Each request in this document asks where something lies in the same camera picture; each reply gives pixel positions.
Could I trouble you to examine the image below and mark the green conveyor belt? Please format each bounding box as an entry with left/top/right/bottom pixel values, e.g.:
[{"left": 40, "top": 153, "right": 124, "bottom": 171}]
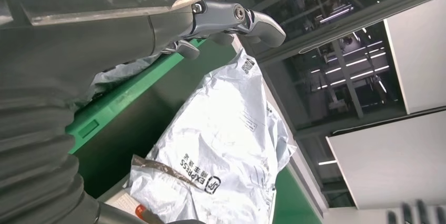
[{"left": 273, "top": 146, "right": 330, "bottom": 224}]

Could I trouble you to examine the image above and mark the white electronic scale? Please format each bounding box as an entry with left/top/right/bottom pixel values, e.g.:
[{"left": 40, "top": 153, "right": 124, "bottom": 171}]
[{"left": 104, "top": 191, "right": 149, "bottom": 220}]

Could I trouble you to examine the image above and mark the large grey SF Express parcel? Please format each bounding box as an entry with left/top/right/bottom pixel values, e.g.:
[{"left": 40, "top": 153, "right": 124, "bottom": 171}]
[{"left": 83, "top": 54, "right": 165, "bottom": 102}]

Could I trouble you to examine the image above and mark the green plastic crate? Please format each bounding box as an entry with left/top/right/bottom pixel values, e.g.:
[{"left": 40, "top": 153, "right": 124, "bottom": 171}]
[{"left": 66, "top": 37, "right": 206, "bottom": 155}]

